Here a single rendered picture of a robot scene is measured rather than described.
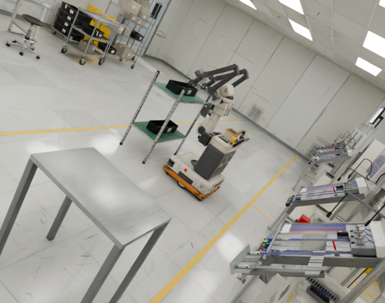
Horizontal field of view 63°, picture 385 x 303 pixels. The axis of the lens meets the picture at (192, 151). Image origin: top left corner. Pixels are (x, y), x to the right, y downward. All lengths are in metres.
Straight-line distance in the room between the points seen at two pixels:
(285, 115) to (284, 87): 0.92
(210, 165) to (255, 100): 7.55
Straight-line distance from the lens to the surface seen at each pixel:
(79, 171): 1.82
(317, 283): 2.70
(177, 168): 3.98
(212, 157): 3.80
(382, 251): 2.27
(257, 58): 11.35
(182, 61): 12.32
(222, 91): 3.91
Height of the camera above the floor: 1.75
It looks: 19 degrees down
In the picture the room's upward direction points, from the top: 32 degrees clockwise
